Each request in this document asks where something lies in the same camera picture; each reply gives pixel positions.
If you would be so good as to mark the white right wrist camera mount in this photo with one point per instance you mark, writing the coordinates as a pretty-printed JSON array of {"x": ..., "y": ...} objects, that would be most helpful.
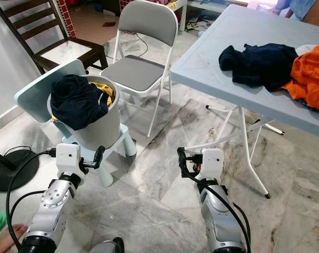
[{"x": 212, "y": 161}]

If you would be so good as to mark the dark plaid garment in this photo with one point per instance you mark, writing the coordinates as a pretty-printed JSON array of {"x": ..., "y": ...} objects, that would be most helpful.
[{"x": 315, "y": 108}]

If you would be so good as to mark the yellow garment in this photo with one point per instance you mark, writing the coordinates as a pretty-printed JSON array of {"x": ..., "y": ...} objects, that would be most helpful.
[{"x": 107, "y": 95}]

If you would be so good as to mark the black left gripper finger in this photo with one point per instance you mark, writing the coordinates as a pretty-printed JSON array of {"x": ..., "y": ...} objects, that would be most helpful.
[{"x": 99, "y": 156}]

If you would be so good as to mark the grey white folding chair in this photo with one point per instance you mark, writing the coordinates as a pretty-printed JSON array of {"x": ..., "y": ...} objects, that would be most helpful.
[{"x": 135, "y": 74}]

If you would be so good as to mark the dark wooden chair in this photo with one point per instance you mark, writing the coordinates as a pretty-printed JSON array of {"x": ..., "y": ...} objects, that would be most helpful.
[{"x": 98, "y": 55}]

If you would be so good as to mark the light blue child chair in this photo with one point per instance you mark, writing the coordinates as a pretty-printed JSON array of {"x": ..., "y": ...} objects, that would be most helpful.
[{"x": 40, "y": 89}]

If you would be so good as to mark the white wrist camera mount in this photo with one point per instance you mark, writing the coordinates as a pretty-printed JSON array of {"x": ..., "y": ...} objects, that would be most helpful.
[
  {"x": 68, "y": 157},
  {"x": 212, "y": 161}
]

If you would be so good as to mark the person bare leg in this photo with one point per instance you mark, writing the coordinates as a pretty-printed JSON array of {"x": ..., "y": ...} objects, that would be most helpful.
[{"x": 14, "y": 237}]

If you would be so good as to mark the robot left leg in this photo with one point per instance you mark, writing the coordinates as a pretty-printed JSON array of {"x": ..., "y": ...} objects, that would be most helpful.
[{"x": 107, "y": 245}]

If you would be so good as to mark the plain dark navy garment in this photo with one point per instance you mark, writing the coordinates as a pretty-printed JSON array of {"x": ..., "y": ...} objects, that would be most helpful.
[{"x": 259, "y": 66}]

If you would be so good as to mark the grey-blue folding table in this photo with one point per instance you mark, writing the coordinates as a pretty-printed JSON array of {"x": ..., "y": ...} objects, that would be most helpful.
[{"x": 206, "y": 63}]

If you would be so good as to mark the navy garment white piping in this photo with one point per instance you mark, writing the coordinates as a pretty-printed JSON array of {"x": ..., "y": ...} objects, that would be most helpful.
[{"x": 77, "y": 103}]

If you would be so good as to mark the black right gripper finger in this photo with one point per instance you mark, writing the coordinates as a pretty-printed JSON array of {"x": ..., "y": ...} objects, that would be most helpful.
[{"x": 182, "y": 161}]

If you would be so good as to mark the person in blue clothes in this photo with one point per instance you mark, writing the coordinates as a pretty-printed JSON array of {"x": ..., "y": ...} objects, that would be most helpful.
[{"x": 296, "y": 8}]

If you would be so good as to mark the black standing fan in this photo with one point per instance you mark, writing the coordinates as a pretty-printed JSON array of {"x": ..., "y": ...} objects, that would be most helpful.
[{"x": 6, "y": 176}]

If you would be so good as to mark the white cloth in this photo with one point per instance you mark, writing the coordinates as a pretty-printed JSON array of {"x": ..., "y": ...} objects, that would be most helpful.
[{"x": 307, "y": 49}]

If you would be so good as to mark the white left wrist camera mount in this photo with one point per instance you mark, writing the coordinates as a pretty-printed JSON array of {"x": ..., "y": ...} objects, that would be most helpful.
[{"x": 68, "y": 157}]

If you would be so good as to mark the grey laundry basket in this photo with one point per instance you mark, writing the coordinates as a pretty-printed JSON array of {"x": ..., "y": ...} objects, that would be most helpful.
[{"x": 101, "y": 129}]

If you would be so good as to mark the orange garment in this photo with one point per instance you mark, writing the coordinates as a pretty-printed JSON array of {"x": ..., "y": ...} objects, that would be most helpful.
[{"x": 312, "y": 79}]

